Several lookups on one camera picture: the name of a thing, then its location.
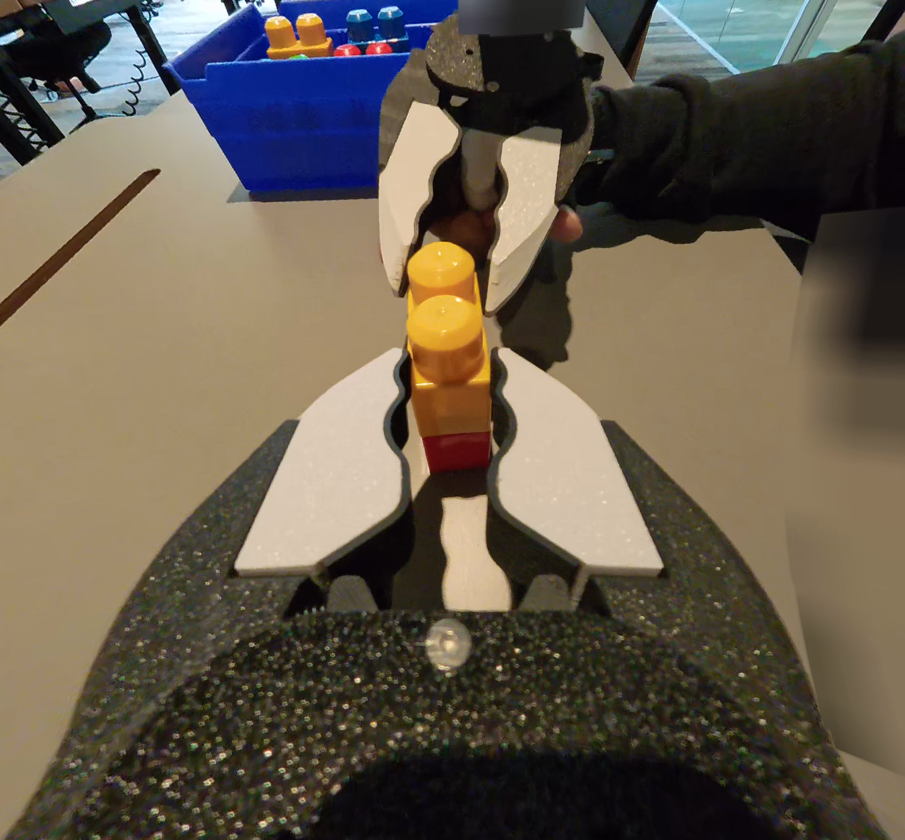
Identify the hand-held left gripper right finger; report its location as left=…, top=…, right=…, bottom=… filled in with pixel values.
left=486, top=348, right=666, bottom=578

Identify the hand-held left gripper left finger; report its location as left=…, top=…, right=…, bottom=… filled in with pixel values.
left=233, top=347, right=412, bottom=578

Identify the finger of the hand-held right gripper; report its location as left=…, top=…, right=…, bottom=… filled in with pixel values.
left=378, top=101, right=465, bottom=299
left=485, top=137, right=565, bottom=318

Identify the blue plastic bin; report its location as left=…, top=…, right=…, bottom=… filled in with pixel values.
left=164, top=0, right=461, bottom=192

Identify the yellow two-stud mega block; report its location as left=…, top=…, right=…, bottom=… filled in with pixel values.
left=405, top=241, right=492, bottom=439
left=263, top=13, right=333, bottom=60

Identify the blue two-stud mega block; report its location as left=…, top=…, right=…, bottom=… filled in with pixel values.
left=345, top=6, right=411, bottom=52

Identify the black office chair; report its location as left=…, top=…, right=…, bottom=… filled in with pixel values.
left=14, top=20, right=114, bottom=102

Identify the coiled black cable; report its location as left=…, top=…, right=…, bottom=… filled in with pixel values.
left=123, top=51, right=153, bottom=116

